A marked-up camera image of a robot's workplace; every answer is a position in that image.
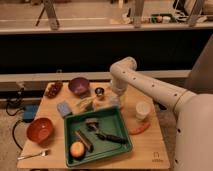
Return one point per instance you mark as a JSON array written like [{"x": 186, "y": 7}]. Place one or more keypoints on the purple bowl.
[{"x": 79, "y": 85}]

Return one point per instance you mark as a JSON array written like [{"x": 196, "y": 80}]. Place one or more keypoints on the blue sponge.
[{"x": 64, "y": 109}]

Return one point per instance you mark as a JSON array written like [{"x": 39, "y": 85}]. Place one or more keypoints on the red bowl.
[{"x": 40, "y": 130}]

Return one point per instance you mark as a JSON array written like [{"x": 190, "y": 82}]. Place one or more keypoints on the orange carrot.
[{"x": 140, "y": 129}]

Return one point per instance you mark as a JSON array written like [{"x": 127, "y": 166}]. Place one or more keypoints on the small metal cup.
[{"x": 100, "y": 92}]

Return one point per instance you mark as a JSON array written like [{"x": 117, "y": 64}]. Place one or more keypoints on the blue box on floor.
[{"x": 29, "y": 113}]

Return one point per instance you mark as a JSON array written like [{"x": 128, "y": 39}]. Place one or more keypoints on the yellow round fruit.
[{"x": 77, "y": 149}]

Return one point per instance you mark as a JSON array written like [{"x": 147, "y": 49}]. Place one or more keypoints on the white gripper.
[{"x": 120, "y": 98}]

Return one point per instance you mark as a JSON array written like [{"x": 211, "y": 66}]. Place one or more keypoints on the grey small block in tray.
[{"x": 92, "y": 124}]

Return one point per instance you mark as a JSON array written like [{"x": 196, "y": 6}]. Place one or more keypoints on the green plastic tray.
[{"x": 103, "y": 132}]

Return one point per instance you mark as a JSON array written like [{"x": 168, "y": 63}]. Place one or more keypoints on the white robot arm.
[{"x": 194, "y": 135}]

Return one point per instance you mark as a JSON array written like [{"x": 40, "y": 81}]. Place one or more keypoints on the bunch of red grapes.
[{"x": 54, "y": 89}]

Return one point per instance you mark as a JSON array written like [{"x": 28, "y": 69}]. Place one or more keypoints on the white cup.
[{"x": 142, "y": 110}]

